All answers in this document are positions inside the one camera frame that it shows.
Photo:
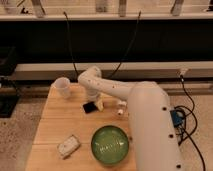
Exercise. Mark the blue connector box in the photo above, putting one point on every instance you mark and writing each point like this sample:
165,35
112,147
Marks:
176,119

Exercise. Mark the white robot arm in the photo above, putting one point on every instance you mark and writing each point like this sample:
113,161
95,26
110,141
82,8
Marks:
154,140

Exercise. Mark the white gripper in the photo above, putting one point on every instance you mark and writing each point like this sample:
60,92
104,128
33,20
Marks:
93,96

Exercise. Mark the green bowl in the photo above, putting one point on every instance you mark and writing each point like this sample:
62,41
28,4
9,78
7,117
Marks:
109,145

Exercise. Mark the white plastic cup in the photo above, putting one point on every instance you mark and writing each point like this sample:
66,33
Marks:
62,85

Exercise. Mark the white sponge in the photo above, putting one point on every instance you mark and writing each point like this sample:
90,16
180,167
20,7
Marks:
68,146

